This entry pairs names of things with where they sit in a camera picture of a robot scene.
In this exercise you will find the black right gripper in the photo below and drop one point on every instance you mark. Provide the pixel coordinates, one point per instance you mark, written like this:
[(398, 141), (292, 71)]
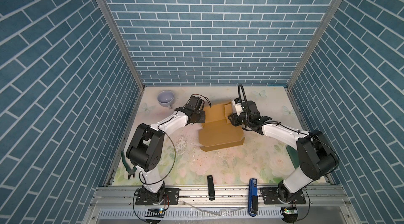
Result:
[(233, 119)]

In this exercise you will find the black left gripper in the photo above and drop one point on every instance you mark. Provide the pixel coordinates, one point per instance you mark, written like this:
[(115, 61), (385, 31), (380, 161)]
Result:
[(202, 117)]

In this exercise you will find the brown cardboard box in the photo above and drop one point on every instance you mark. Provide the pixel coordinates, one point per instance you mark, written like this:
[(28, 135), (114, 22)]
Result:
[(217, 131)]

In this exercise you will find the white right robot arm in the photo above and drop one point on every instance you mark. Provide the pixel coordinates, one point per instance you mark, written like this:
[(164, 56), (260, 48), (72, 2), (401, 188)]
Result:
[(315, 155)]

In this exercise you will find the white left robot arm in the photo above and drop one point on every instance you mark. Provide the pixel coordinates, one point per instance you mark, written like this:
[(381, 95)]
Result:
[(145, 149)]

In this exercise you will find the lavender ceramic cup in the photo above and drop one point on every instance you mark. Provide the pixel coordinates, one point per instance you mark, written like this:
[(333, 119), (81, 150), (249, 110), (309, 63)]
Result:
[(166, 99)]

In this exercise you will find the green rectangular block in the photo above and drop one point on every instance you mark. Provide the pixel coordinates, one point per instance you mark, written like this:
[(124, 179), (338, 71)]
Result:
[(292, 157)]

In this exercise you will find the black marker pen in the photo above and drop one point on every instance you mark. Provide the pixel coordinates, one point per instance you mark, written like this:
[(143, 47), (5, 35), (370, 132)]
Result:
[(211, 188)]

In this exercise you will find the right controller board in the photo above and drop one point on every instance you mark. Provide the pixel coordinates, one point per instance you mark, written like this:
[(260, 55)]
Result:
[(289, 211)]

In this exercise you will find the controller board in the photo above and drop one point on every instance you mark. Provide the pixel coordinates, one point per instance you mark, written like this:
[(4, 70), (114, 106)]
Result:
[(289, 211), (155, 213)]

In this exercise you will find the left controller board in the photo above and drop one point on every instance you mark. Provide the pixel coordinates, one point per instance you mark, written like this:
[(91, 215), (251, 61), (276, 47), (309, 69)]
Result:
[(155, 213)]

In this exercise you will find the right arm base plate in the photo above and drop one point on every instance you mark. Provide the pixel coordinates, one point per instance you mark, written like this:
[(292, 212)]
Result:
[(272, 195)]

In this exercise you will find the green handled pliers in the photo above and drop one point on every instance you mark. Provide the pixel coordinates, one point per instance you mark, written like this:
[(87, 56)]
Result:
[(131, 170)]

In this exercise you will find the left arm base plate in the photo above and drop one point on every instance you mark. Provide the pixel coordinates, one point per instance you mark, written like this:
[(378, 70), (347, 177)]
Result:
[(143, 197)]

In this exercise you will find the aluminium front rail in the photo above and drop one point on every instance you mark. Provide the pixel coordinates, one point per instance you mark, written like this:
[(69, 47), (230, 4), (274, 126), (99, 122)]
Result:
[(325, 204)]

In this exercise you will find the aluminium left corner post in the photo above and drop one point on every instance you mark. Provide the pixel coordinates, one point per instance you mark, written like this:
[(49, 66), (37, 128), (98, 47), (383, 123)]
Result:
[(107, 14)]

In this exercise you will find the aluminium corner post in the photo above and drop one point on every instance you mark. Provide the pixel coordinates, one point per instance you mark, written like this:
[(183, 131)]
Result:
[(107, 14), (325, 21)]

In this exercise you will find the aluminium right corner post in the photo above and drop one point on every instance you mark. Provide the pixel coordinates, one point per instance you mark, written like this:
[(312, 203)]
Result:
[(325, 21)]

